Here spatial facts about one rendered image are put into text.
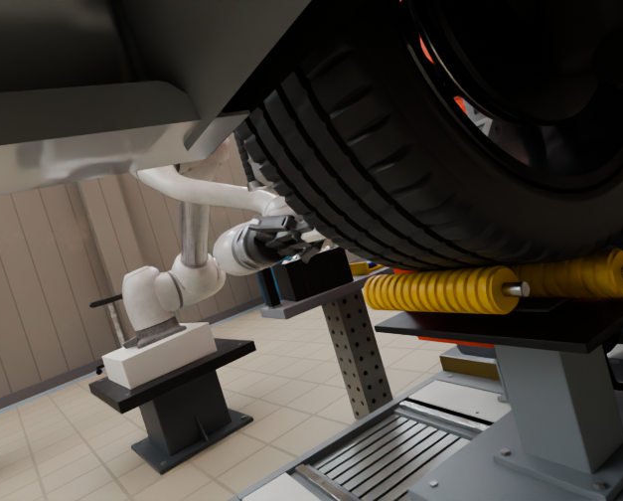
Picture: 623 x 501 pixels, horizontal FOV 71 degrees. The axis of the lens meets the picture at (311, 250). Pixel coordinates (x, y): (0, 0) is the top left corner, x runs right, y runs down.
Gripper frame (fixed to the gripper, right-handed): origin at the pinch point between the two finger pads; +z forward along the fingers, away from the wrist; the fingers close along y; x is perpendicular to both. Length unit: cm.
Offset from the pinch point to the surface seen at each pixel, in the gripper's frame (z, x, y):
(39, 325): -359, -50, 32
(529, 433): 13.2, -14.6, -37.5
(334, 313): -61, 5, -43
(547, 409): 17.3, -11.3, -34.1
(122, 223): -357, 55, 19
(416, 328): 5.6, -7.2, -18.5
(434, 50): 22.8, 15.3, 6.1
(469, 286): 18.5, -3.5, -12.9
